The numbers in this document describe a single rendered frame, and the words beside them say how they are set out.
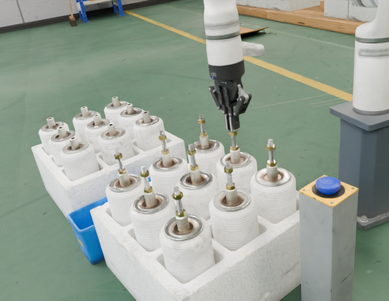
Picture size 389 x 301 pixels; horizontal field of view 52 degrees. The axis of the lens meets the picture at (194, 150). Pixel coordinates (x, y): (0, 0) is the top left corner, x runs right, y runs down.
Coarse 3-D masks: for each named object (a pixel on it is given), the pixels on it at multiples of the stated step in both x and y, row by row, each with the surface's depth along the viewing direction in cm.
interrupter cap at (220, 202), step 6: (222, 192) 82; (240, 192) 81; (246, 192) 80; (216, 198) 80; (222, 198) 80; (240, 198) 79; (246, 198) 79; (216, 204) 78; (222, 204) 78; (228, 204) 78; (234, 204) 78; (240, 204) 77; (246, 204) 77; (222, 210) 76; (228, 210) 76; (234, 210) 76
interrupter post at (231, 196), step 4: (236, 188) 78; (228, 192) 77; (232, 192) 77; (236, 192) 78; (228, 196) 78; (232, 196) 77; (236, 196) 78; (228, 200) 78; (232, 200) 78; (236, 200) 78
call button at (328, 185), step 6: (318, 180) 67; (324, 180) 67; (330, 180) 67; (336, 180) 66; (318, 186) 66; (324, 186) 65; (330, 186) 65; (336, 186) 65; (324, 192) 66; (330, 192) 65
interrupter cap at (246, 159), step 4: (240, 152) 96; (244, 152) 96; (224, 156) 96; (228, 156) 95; (240, 156) 95; (244, 156) 94; (248, 156) 94; (220, 160) 94; (224, 160) 94; (228, 160) 94; (244, 160) 93; (248, 160) 93; (224, 164) 92; (232, 164) 92; (236, 164) 91; (240, 164) 91; (244, 164) 91; (248, 164) 91
